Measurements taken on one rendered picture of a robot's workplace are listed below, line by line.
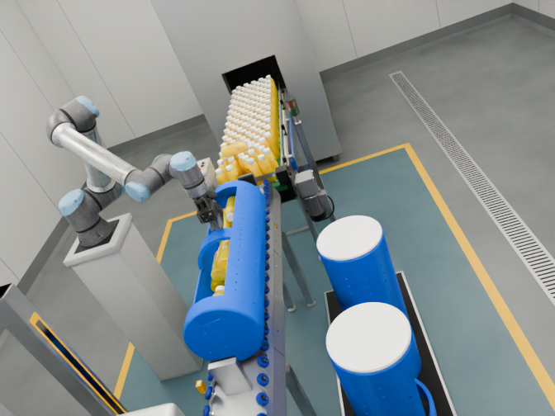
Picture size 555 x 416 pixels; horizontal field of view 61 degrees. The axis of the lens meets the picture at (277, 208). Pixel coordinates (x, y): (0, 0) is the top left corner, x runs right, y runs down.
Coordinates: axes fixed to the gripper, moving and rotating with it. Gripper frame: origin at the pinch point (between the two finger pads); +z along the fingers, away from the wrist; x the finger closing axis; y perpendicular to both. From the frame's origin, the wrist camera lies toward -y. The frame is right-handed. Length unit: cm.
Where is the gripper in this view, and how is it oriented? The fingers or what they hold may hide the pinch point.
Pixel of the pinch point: (220, 228)
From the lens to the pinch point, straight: 198.9
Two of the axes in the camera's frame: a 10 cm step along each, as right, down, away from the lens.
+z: 3.4, 7.9, 5.2
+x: 9.4, -2.9, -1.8
